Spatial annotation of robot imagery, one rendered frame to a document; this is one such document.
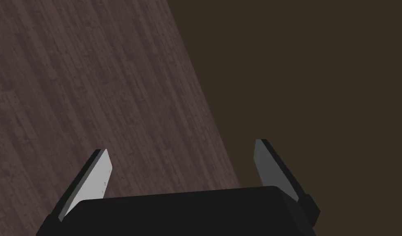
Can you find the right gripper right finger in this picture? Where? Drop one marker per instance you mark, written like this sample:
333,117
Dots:
275,170

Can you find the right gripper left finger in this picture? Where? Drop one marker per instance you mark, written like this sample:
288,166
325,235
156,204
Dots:
91,180

